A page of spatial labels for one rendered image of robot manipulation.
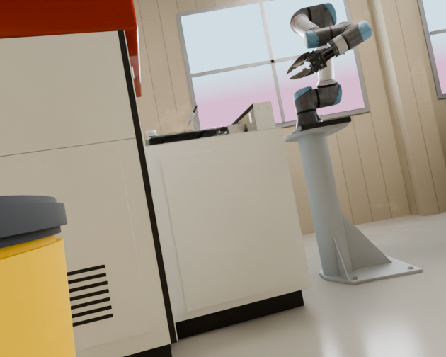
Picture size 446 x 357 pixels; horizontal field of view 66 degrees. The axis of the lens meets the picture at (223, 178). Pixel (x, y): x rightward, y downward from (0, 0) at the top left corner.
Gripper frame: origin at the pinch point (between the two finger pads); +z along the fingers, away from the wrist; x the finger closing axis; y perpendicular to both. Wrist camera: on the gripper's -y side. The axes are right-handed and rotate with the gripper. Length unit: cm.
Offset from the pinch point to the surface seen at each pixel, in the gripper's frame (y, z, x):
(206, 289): 46, 74, 48
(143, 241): 56, 75, 10
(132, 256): 59, 80, 11
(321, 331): 66, 38, 72
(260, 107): -5.9, 18.7, 7.2
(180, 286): 47, 82, 40
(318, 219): -6, 23, 79
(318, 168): -17, 9, 57
